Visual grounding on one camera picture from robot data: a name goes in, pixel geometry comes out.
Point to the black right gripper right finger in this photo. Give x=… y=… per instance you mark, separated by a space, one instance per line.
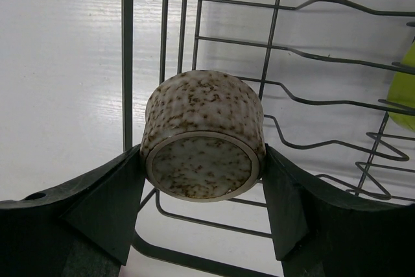
x=320 y=230

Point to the wire dish rack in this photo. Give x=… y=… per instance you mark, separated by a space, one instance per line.
x=139 y=245

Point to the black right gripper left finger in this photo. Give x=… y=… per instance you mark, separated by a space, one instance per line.
x=83 y=227

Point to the speckled ceramic ramekin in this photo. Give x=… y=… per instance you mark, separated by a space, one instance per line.
x=203 y=139

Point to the white and green bowl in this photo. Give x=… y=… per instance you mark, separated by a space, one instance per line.
x=401 y=91

